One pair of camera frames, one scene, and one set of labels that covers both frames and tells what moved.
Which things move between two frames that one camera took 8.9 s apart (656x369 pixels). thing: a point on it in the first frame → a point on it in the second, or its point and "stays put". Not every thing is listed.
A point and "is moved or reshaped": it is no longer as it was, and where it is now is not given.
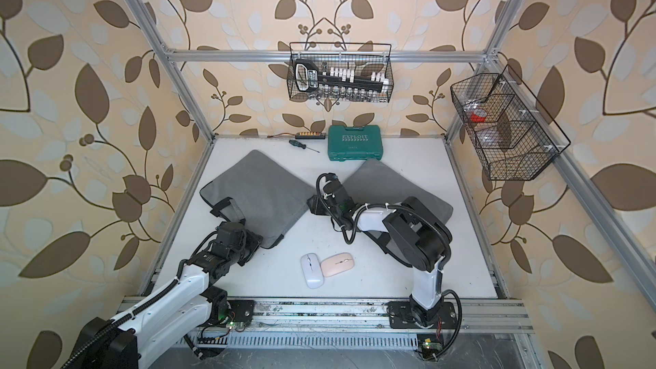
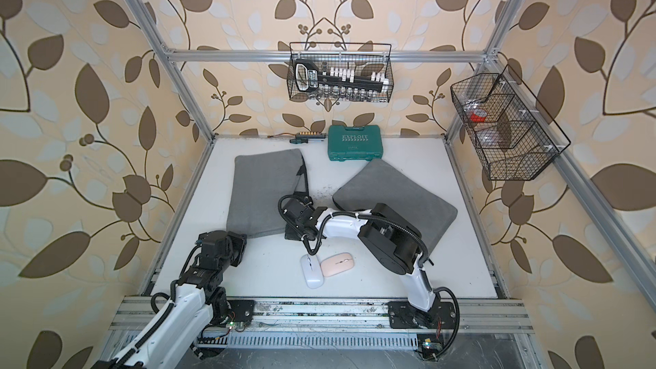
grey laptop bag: (260, 192) is moved or reshaped
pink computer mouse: (337, 264) stays put
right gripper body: (324, 207) → (295, 231)
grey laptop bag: (371, 183) stays put
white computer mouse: (313, 271) stays put
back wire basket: (340, 73) stays put
